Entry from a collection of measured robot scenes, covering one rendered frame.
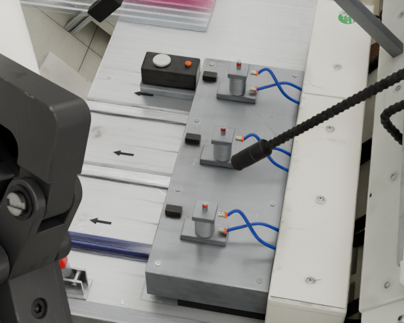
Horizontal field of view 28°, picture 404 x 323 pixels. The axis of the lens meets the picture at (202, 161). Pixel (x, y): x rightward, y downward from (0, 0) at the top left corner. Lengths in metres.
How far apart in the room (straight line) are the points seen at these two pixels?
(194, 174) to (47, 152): 0.75
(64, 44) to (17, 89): 2.35
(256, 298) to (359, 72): 0.34
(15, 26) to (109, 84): 0.90
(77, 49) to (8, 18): 2.33
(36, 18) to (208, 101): 1.56
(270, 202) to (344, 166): 0.10
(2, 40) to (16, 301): 0.07
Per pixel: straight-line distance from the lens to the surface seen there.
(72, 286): 0.91
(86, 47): 2.60
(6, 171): 0.23
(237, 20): 1.23
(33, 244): 0.21
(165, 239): 0.89
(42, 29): 2.52
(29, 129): 0.20
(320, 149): 0.95
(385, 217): 0.83
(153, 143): 1.06
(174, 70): 1.08
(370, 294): 0.79
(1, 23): 0.23
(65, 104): 0.20
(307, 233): 0.88
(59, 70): 1.61
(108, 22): 2.57
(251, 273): 0.87
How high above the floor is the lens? 1.76
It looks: 40 degrees down
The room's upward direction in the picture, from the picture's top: 61 degrees clockwise
